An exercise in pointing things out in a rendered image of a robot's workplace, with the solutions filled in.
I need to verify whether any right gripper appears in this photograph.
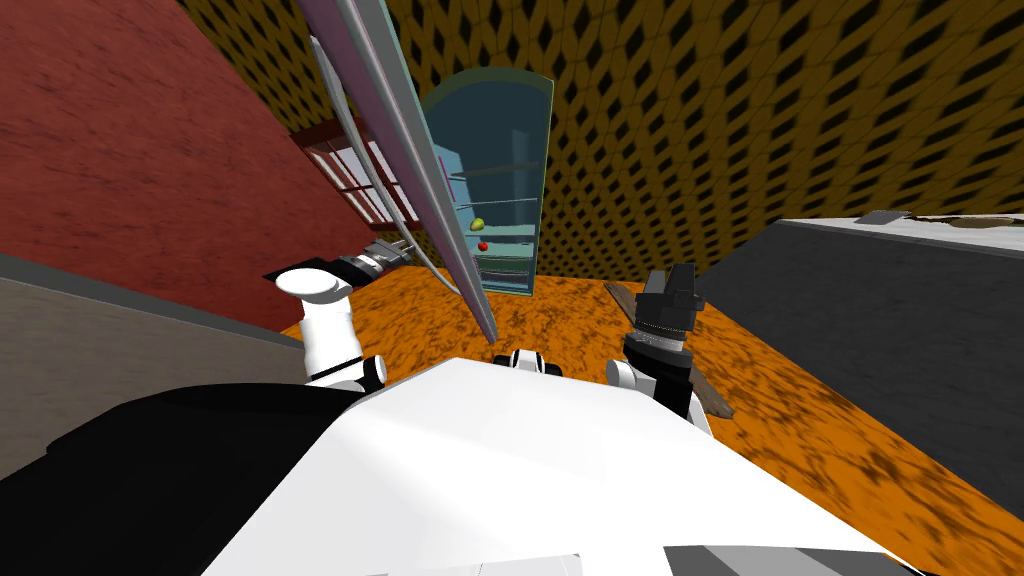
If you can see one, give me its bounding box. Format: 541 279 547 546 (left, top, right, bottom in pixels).
631 263 707 341

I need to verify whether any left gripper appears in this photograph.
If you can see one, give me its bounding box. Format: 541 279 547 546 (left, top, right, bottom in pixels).
339 241 417 283

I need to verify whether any grey curved door handle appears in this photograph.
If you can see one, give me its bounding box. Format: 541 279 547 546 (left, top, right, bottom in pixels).
310 35 464 296

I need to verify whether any grey fridge door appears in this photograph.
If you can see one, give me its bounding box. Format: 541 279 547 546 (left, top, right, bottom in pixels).
295 0 499 345

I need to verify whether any red-framed window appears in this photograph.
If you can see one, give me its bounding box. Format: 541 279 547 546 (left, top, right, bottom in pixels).
289 118 425 233

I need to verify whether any brown wooden plank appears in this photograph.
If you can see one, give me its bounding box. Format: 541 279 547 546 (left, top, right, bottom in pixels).
603 279 736 422

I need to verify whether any teal open fridge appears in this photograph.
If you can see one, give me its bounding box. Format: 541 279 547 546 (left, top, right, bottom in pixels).
419 67 556 299

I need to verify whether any dark grey kitchen counter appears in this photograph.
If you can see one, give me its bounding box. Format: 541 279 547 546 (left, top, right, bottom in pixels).
694 209 1024 521

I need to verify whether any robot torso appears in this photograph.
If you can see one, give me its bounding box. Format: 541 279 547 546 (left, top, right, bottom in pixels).
199 347 921 576

